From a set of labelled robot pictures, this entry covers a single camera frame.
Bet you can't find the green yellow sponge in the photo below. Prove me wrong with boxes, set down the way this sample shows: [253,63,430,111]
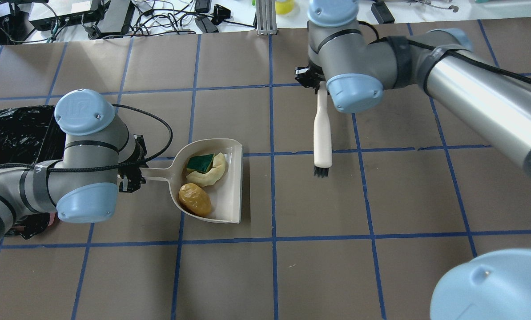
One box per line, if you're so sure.
[185,153,215,174]

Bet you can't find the pale yellow crescent peel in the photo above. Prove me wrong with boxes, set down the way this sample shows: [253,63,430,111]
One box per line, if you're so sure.
[186,153,227,187]

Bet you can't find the black power adapter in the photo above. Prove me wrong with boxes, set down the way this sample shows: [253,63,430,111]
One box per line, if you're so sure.
[370,0,395,24]

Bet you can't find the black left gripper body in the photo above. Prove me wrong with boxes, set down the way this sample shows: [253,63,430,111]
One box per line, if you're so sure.
[118,134,148,193]

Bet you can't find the yellow tape roll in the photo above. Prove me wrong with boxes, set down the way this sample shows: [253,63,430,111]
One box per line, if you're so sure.
[274,0,295,16]

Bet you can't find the large black power brick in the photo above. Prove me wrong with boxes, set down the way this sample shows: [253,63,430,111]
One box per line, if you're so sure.
[97,0,135,38]

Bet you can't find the black lined trash bin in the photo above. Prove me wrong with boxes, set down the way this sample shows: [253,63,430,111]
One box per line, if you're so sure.
[0,105,65,241]

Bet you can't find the beige hand brush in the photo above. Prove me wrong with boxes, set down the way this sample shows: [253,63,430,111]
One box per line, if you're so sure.
[314,81,333,178]

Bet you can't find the beige plastic dustpan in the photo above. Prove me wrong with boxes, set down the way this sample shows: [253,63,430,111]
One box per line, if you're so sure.
[141,138,243,224]

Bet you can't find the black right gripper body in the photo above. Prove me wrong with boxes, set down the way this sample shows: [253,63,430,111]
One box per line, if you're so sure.
[294,63,328,93]

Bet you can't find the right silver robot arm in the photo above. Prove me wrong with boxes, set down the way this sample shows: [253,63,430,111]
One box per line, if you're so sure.
[295,0,531,320]

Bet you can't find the aluminium frame post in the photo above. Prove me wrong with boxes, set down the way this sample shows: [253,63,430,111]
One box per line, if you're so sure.
[255,0,278,35]

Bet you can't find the yellow potato toy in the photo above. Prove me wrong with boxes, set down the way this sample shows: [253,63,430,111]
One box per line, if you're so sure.
[178,184,213,217]

